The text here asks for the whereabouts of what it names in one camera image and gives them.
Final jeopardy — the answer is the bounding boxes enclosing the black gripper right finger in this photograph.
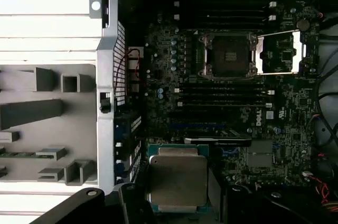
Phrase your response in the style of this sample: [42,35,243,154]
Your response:
[208,167,338,224]

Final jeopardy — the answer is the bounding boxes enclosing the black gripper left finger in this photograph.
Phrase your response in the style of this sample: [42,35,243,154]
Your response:
[33,163,157,224]

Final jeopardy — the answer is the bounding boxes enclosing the silver topped CPU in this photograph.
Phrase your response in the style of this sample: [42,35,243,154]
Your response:
[146,143,212,214]

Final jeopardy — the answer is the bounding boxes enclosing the metal socket cover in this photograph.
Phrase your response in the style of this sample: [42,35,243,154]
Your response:
[256,30,307,76]

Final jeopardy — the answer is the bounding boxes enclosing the CPU socket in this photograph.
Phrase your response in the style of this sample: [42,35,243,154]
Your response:
[196,31,259,80]

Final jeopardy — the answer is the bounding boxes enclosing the silver chipset heatsink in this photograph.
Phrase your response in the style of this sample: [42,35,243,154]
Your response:
[247,141,274,168]

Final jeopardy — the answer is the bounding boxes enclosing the grey parts rack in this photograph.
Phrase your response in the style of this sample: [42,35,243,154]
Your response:
[0,64,97,186]

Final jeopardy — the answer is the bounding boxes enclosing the green RAM stick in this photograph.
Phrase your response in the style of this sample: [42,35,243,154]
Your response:
[0,150,40,158]

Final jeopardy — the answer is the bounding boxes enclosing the green motherboard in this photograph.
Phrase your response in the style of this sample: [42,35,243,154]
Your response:
[142,0,322,190]

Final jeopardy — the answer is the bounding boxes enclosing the black RAM slot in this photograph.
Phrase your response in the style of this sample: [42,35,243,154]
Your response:
[178,101,273,109]
[182,95,266,102]
[182,82,266,89]
[174,89,276,96]

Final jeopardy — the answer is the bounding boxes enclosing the open black PC case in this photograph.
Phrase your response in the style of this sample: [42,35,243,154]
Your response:
[89,0,338,224]

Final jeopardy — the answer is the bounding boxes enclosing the round coin cell battery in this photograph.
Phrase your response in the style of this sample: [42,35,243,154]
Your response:
[296,18,310,32]

